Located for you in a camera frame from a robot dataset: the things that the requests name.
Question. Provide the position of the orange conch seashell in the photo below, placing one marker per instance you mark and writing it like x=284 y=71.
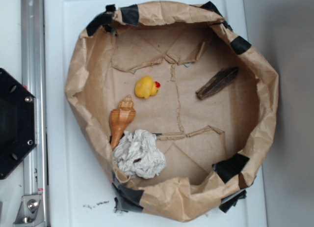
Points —
x=120 y=118

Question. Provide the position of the white plastic tray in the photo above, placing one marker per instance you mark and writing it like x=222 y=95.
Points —
x=80 y=192

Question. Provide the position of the crumpled white paper tissue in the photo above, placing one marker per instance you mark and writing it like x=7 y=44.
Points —
x=137 y=154

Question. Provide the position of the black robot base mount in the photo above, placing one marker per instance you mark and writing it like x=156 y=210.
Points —
x=17 y=123

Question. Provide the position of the brown paper bag bin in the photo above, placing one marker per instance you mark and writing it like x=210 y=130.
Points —
x=213 y=147

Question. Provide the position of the dark brown wood chip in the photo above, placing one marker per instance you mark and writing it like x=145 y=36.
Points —
x=218 y=82

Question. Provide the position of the aluminium extrusion rail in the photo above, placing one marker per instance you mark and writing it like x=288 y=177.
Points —
x=34 y=79

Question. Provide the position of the metal corner bracket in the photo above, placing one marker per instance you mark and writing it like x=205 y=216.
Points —
x=31 y=212

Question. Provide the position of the yellow rubber duck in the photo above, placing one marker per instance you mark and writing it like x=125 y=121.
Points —
x=146 y=87

